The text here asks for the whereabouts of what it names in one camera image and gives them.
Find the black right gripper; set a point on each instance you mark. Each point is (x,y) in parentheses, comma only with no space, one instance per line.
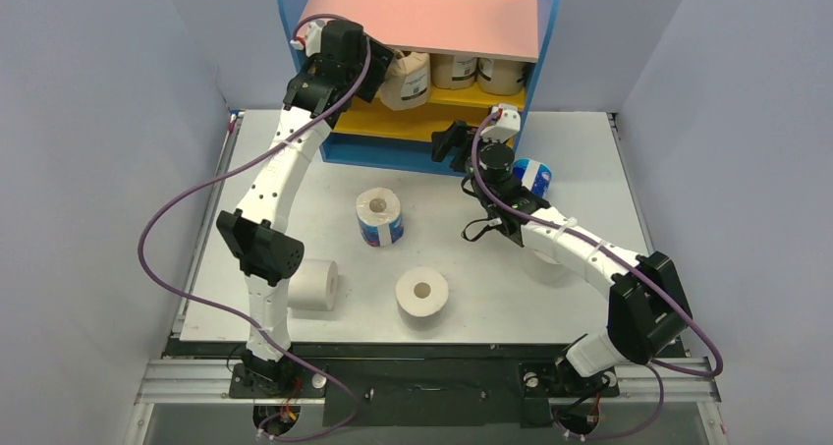
(462,141)

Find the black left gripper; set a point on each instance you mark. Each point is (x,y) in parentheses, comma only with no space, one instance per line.
(379,64)

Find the brown printed paper roll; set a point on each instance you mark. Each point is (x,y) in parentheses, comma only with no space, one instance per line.
(407,81)

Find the blue roll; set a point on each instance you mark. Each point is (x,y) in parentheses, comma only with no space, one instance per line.
(380,217)
(534,175)

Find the white roll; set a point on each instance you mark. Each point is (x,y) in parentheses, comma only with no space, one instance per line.
(314,286)
(422,292)
(542,269)

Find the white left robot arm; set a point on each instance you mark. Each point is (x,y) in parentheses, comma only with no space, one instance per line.
(255,231)

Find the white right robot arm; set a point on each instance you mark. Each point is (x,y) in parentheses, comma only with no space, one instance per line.
(647,306)

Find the blue shelf with coloured boards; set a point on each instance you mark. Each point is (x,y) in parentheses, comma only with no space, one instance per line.
(371,135)

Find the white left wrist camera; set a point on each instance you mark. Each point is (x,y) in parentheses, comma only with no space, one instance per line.
(310,41)

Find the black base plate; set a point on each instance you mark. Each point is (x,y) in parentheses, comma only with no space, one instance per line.
(419,386)

